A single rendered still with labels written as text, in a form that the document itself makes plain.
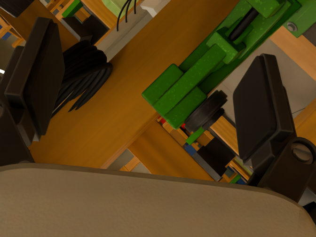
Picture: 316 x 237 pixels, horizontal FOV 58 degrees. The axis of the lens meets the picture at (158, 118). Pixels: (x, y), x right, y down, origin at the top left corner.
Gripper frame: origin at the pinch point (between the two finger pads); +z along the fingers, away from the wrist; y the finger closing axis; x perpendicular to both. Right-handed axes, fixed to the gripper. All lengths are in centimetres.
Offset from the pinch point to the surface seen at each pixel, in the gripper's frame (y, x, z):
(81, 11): -167, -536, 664
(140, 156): 3, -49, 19
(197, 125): 8.5, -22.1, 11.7
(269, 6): 13.7, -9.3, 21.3
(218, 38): 9.6, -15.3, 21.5
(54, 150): -14.1, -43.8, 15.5
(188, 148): 159, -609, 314
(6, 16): -33, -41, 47
